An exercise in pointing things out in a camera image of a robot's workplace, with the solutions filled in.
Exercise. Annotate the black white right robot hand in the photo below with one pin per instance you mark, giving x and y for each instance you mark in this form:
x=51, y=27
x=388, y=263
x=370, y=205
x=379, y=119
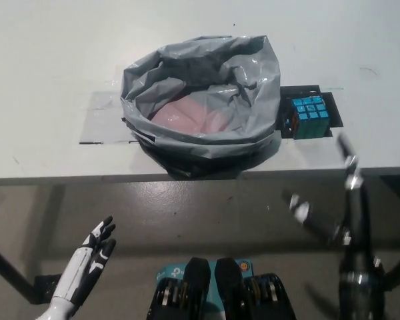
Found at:
x=358, y=233

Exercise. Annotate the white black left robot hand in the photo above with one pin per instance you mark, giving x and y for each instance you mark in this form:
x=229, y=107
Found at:
x=86, y=256

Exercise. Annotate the rubik's cube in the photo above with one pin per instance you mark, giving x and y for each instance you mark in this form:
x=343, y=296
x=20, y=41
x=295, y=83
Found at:
x=308, y=113

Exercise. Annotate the grey plastic bag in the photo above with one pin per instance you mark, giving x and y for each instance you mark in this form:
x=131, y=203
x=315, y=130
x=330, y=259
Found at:
x=203, y=146

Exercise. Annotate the black floor plate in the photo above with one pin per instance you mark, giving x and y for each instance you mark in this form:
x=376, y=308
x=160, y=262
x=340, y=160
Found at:
x=48, y=283

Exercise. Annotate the black teal robot body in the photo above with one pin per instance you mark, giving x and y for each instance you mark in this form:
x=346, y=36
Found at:
x=226, y=280

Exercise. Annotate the grey taped patch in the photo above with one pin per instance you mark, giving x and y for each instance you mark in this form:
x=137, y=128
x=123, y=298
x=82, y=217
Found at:
x=100, y=116

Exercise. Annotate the black square mat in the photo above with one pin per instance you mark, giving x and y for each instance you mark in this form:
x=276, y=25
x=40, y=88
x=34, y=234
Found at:
x=303, y=91

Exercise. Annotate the red pink sheet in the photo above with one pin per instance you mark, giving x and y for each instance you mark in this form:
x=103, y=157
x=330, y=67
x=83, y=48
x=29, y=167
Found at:
x=183, y=116

